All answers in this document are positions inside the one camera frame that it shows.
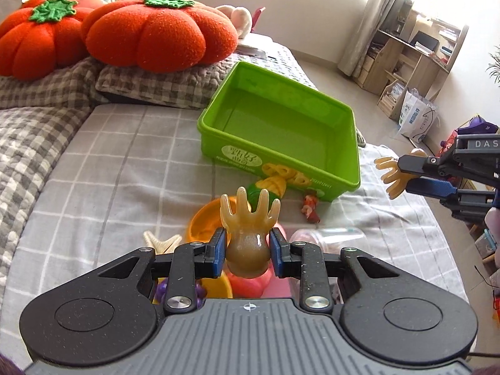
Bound beige rubber hand toy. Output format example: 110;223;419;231
374;157;418;200

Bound small red figurine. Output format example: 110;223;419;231
301;190;320;223

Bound translucent tan rubber hand toy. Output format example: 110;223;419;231
219;186;281;278

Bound red lantern bag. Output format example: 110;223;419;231
437;130;458;157

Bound green plastic storage bin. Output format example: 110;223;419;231
197;62;361;202

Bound purple toy grapes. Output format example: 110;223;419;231
153;278;207;307

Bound grey checked pillow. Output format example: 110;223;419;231
96;54;239;109

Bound yellow plastic toy pot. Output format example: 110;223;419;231
201;272;233;299

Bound pink plush toy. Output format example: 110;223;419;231
217;5;253;39

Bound orange plastic pumpkin bowl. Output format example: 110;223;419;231
186;198;223;243

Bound orange pumpkin cushion left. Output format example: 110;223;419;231
1;0;105;81

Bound beige curtain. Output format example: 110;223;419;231
337;0;403;77

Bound orange pumpkin cushion right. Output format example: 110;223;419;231
81;0;238;74

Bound grey checked quilt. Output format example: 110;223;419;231
1;57;106;291

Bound green potted plant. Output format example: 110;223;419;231
487;46;500;85

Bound toy corn cob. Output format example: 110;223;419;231
247;175;287;211

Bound clear cotton swab jar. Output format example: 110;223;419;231
289;228;369;254

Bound orange pumpkin cushion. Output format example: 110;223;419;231
81;0;238;74
1;0;105;81

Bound wooden desk shelf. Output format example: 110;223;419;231
354;0;469;120

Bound pink toy pig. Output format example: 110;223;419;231
226;222;288;300

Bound beige starfish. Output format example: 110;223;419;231
143;230;183;255

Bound person's right hand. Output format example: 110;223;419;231
485;207;500;268

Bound white paper bag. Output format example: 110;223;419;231
398;88;438;142

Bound grey grid bed sheet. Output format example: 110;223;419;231
1;104;465;368

